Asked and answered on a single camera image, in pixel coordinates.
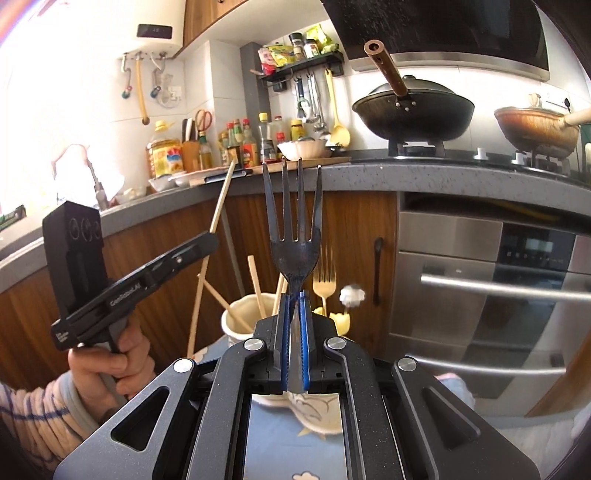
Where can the white flower-shaped object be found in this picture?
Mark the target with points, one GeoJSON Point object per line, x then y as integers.
{"type": "Point", "coordinates": [352, 295]}

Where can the small white dish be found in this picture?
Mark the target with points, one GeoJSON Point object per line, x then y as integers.
{"type": "Point", "coordinates": [161, 183]}

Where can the yellow hanging spoon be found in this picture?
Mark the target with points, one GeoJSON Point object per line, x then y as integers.
{"type": "Point", "coordinates": [339, 131]}

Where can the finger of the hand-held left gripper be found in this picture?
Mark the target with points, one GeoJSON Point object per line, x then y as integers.
{"type": "Point", "coordinates": [184, 256]}

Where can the wooden cutting board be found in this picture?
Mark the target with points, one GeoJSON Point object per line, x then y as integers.
{"type": "Point", "coordinates": [295, 164]}

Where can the grey kitchen countertop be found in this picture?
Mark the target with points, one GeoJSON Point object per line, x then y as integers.
{"type": "Point", "coordinates": [415, 177]}

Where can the hanging metal kitchen tools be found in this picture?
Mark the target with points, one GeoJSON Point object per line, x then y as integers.
{"type": "Point", "coordinates": [309, 104]}

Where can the wooden wall cabinet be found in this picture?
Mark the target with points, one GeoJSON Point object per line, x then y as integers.
{"type": "Point", "coordinates": [207, 18]}

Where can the wooden knife block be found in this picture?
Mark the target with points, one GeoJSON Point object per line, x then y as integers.
{"type": "Point", "coordinates": [190, 154]}

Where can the white wall outlet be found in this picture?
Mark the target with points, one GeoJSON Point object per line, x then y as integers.
{"type": "Point", "coordinates": [170, 95]}

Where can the brown pan with lid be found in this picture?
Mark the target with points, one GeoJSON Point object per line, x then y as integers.
{"type": "Point", "coordinates": [535, 124]}

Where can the black wall shelf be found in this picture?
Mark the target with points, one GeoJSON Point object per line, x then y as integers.
{"type": "Point", "coordinates": [300, 67]}

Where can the white water heater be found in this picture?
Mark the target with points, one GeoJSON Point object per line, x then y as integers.
{"type": "Point", "coordinates": [154, 27]}

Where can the black range hood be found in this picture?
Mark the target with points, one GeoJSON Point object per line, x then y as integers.
{"type": "Point", "coordinates": [443, 27]}

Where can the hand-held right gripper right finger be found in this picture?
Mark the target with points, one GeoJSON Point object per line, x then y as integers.
{"type": "Point", "coordinates": [304, 341]}

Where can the silver fork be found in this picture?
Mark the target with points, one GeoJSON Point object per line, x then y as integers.
{"type": "Point", "coordinates": [295, 249]}

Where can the row of sauce bottles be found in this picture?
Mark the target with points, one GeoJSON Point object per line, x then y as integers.
{"type": "Point", "coordinates": [258, 143]}

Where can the white floral ceramic holder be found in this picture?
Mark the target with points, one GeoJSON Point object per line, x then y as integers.
{"type": "Point", "coordinates": [240, 330]}

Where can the large yellow oil bottle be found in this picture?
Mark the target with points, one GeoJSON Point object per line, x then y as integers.
{"type": "Point", "coordinates": [165, 157]}

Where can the gold fork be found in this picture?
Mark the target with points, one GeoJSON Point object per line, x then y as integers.
{"type": "Point", "coordinates": [324, 284]}

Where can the white bowl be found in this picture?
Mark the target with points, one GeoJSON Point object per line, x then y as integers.
{"type": "Point", "coordinates": [300, 148]}

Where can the gas stove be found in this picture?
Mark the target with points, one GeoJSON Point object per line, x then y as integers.
{"type": "Point", "coordinates": [508, 159]}

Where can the person's left forearm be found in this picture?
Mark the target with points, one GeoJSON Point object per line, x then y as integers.
{"type": "Point", "coordinates": [41, 415]}

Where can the wooden chopstick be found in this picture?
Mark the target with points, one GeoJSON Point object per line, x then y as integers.
{"type": "Point", "coordinates": [217, 207]}
{"type": "Point", "coordinates": [217, 293]}
{"type": "Point", "coordinates": [256, 286]}

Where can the person's left hand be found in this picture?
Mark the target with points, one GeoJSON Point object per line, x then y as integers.
{"type": "Point", "coordinates": [124, 360]}

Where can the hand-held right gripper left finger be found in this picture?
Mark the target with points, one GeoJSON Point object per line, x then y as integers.
{"type": "Point", "coordinates": [286, 341]}

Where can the stainless steel oven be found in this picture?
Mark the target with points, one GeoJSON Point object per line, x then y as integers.
{"type": "Point", "coordinates": [485, 300]}

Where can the wall shelf with spices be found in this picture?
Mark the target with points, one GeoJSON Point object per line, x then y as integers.
{"type": "Point", "coordinates": [286, 53]}

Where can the yellow object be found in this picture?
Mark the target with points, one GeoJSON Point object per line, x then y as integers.
{"type": "Point", "coordinates": [340, 323]}

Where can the wooden kitchen cabinet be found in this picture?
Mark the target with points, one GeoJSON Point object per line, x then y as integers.
{"type": "Point", "coordinates": [152, 295]}

